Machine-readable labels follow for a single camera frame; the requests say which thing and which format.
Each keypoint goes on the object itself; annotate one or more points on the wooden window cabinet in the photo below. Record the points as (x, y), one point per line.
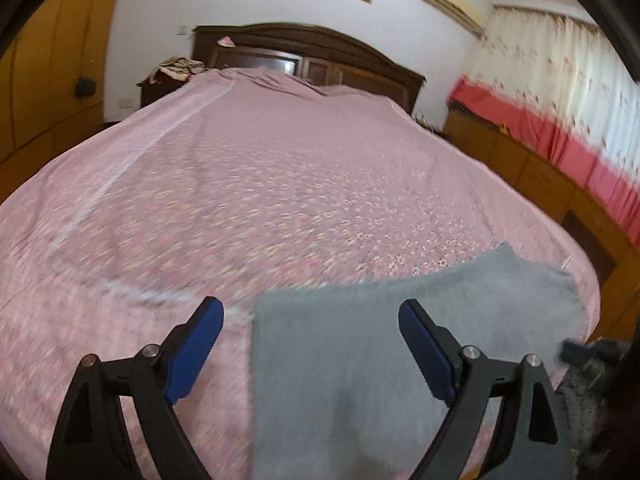
(500, 145)

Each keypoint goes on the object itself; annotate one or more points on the orange wooden wardrobe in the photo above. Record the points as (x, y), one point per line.
(50, 85)

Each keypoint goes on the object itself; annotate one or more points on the crumpled cloth pile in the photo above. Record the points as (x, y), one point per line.
(177, 67)

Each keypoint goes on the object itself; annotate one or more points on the dark wooden headboard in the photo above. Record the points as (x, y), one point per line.
(350, 55)

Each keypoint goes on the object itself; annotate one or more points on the dark wooden nightstand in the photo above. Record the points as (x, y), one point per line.
(152, 92)

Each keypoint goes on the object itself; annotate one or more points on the dark patterned clothing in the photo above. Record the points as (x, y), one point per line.
(595, 410)

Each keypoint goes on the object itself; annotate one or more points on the small pink item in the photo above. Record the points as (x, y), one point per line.
(226, 41)

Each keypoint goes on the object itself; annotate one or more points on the white and red floral curtain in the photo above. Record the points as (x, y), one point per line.
(550, 85)

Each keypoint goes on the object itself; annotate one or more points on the grey towel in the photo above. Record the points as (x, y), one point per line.
(340, 350)

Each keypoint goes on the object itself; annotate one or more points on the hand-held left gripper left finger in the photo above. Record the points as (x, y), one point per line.
(197, 345)

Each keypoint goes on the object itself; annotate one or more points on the pink floral bed sheet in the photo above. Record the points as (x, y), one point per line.
(250, 185)

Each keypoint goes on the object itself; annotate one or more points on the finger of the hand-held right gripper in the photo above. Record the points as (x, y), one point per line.
(576, 351)

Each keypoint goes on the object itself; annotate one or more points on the white wall socket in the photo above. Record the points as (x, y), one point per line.
(127, 103)

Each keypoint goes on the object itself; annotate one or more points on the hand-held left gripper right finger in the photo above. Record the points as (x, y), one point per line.
(425, 350)

